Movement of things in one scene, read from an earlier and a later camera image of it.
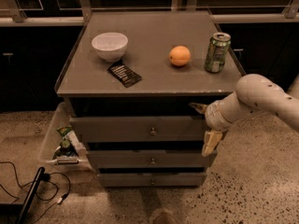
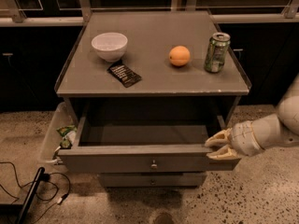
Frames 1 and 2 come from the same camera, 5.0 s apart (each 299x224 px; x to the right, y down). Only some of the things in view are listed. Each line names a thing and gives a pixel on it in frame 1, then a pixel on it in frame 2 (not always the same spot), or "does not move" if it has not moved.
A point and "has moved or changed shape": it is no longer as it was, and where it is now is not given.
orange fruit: x=179 y=56 does not move
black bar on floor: x=22 y=217 does not move
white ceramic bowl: x=110 y=46 does not move
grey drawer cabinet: x=133 y=79 does not move
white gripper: x=214 y=117 -> x=244 y=137
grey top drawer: x=174 y=128 has moved or changed shape
